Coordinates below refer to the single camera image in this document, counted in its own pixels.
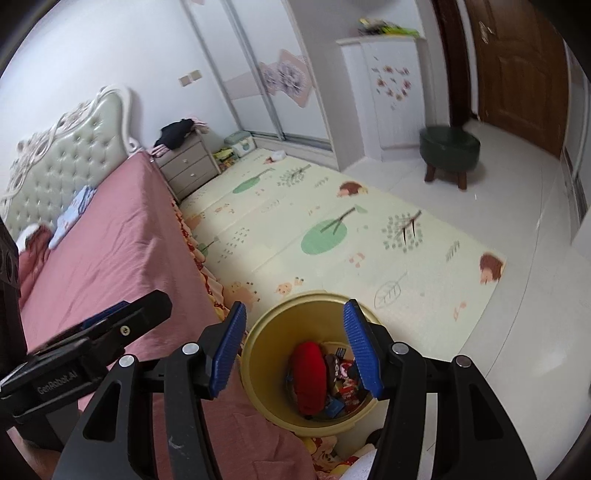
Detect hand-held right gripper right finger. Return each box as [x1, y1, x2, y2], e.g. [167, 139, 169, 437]
[342, 299, 539, 480]

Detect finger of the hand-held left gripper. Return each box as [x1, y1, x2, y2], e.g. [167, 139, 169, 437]
[83, 290, 172, 356]
[85, 301, 139, 328]

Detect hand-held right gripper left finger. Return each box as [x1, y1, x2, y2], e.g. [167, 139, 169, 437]
[58, 302, 247, 480]

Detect brown labelled sock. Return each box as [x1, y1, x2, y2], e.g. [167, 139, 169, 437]
[325, 353, 345, 385]

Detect yellow waste bin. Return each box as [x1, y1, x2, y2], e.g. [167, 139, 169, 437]
[241, 291, 384, 435]

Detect red snack packet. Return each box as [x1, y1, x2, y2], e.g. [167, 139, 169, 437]
[330, 377, 370, 411]

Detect red pouch with black strap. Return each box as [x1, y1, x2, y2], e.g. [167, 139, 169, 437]
[289, 342, 328, 418]

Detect person's left forearm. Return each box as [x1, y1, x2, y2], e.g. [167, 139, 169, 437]
[0, 415, 70, 480]

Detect bed with pink sheet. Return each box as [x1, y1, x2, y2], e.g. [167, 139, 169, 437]
[0, 150, 319, 480]

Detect folded pink quilt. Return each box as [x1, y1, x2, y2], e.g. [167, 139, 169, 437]
[14, 223, 55, 301]

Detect folded blue blanket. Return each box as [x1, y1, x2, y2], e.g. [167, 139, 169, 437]
[48, 186, 97, 250]

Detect white paper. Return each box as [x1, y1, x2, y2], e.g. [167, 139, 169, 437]
[344, 445, 380, 480]

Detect patterned play mat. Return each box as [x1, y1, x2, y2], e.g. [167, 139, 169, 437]
[178, 148, 507, 365]

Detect grey nightstand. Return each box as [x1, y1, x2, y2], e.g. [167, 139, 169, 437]
[152, 131, 222, 201]

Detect tufted bed headboard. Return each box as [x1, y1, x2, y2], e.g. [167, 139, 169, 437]
[0, 85, 139, 241]

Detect small toys on floor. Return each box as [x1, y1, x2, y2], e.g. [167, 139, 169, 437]
[213, 147, 238, 172]

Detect black clothes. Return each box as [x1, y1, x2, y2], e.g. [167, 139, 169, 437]
[154, 119, 195, 149]

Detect green white storage box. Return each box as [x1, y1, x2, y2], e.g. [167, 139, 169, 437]
[225, 130, 256, 158]

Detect green round stool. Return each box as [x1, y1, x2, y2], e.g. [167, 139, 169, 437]
[419, 124, 482, 190]

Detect white cabinet with stickers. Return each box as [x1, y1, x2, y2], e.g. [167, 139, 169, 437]
[336, 36, 437, 162]

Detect white sliding wardrobe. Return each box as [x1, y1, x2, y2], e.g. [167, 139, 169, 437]
[182, 0, 333, 153]

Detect brown wooden door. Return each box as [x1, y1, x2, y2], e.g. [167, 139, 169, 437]
[462, 0, 568, 158]

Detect clutter on cabinet top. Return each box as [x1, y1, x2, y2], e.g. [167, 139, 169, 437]
[358, 17, 422, 38]

